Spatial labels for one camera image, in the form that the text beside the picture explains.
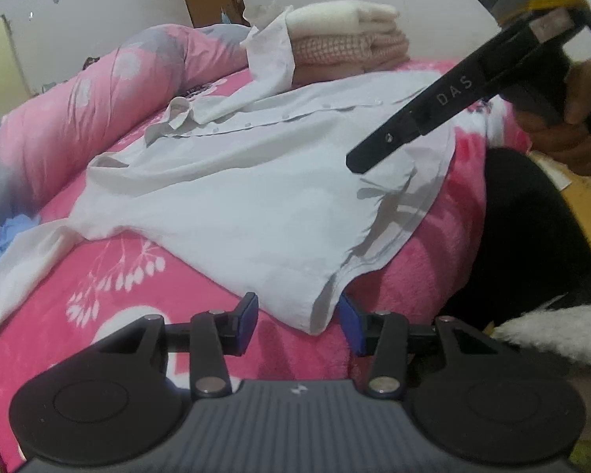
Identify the person's black trousers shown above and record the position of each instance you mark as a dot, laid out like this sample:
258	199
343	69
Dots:
527	236

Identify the blue face mask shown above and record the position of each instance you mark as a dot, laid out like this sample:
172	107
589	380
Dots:
226	17

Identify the pink floral bed blanket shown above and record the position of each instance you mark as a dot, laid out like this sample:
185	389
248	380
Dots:
128	276

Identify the pink grey floral duvet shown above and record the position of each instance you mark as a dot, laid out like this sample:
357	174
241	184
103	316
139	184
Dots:
103	98

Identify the pale yellow wardrobe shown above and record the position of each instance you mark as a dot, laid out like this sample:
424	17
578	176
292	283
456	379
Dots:
0	69

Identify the light blue garment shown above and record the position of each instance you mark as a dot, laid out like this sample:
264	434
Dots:
15	231

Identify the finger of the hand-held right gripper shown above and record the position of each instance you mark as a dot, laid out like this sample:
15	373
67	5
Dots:
379	145

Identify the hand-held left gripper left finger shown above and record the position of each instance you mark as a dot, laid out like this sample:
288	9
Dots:
246	322

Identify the person's right hand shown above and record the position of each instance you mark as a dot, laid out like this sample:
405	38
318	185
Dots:
566	150

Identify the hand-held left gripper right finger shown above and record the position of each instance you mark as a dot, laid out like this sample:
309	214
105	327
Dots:
350	327

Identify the person's fleece-lined jacket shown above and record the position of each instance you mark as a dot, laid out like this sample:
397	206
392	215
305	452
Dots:
561	335

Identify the white button shirt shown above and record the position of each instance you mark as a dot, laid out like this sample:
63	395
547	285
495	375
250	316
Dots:
251	197

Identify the beige folded cloth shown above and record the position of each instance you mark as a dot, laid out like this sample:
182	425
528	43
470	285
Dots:
354	66

